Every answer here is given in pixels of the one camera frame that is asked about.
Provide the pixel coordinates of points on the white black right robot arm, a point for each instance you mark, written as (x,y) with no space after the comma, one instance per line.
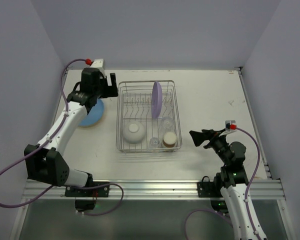
(231,182)

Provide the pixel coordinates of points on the blue plate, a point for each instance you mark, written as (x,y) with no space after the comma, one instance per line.
(94,115)

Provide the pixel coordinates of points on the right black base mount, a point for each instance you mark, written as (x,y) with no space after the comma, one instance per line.
(207,189)

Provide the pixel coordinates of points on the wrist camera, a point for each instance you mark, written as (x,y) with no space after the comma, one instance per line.
(230,127)
(99,64)

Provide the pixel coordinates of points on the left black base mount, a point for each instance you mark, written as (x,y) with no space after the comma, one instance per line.
(86,199)

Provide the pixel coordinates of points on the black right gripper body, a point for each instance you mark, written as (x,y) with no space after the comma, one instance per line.
(209,139)

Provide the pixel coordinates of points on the purple plate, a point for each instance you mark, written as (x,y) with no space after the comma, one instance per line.
(156,100)

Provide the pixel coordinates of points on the white bowl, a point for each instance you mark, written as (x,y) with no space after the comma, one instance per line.
(134,132)

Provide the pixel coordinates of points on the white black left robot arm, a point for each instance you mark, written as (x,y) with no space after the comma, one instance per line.
(44,160)

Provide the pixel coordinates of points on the metal wire dish rack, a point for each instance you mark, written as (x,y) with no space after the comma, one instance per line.
(134,104)

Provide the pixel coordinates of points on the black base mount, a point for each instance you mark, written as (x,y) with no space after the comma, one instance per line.
(207,189)
(86,199)

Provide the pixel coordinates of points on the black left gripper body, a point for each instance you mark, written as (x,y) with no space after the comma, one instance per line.
(108,88)

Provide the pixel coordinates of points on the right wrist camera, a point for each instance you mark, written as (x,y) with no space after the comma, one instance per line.
(230,127)

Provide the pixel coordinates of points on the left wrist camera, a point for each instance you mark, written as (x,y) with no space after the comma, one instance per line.
(99,64)

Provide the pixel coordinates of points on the brown white cup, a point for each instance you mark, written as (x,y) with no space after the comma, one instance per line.
(169,140)

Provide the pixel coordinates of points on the small clear glass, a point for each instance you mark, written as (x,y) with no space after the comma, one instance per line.
(154,143)

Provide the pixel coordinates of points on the aluminium front rail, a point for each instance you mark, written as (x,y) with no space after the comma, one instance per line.
(158,190)

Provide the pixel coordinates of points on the large clear glass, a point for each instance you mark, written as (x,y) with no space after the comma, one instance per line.
(167,124)

